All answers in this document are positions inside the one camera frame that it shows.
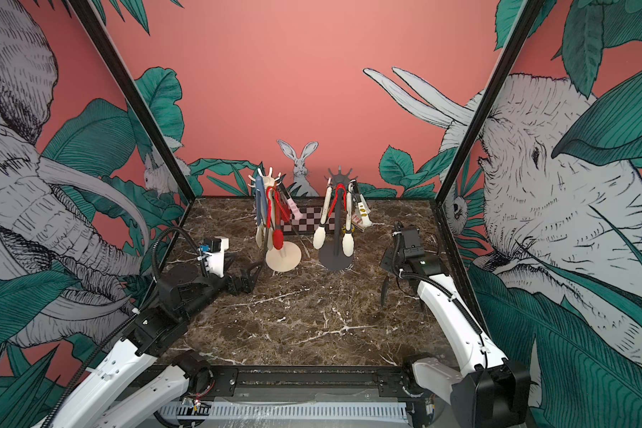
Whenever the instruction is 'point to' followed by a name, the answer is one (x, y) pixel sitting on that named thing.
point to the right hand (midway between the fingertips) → (387, 253)
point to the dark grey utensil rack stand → (331, 256)
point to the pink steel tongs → (297, 213)
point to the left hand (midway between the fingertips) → (250, 256)
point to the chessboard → (308, 223)
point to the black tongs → (384, 291)
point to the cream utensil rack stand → (289, 258)
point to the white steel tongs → (348, 242)
